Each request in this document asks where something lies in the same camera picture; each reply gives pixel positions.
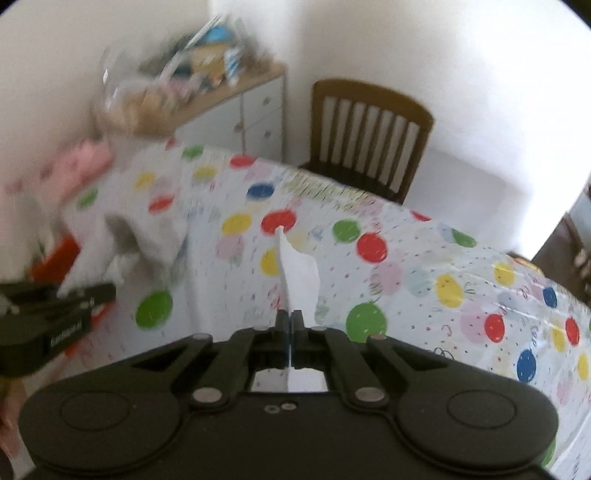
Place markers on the pink plastic bag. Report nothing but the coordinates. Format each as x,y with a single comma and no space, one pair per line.
69,166

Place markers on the white cloth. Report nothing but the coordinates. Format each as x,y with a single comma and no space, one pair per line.
143,240

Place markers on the balloon print tablecloth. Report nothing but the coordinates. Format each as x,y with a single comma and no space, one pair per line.
415,286

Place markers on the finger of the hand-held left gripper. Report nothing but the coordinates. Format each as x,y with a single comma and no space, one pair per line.
92,297

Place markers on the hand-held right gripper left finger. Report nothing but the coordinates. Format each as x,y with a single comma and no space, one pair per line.
282,339

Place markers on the brown wooden chair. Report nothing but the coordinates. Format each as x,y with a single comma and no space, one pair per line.
369,134

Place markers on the white cabinet with wooden top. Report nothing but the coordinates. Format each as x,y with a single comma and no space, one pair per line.
240,110

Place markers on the red cardboard box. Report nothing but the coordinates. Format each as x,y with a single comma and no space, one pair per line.
60,261

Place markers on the clear plastic bag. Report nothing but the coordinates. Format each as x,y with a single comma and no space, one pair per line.
122,92

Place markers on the clutter pile on cabinet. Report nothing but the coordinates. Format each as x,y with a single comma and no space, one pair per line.
203,50

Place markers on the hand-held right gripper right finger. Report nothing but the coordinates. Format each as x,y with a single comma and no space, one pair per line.
299,339

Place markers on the white paper tissue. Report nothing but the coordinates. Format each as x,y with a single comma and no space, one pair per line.
298,277

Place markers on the dark wooden furniture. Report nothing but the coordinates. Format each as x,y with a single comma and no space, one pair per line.
565,240

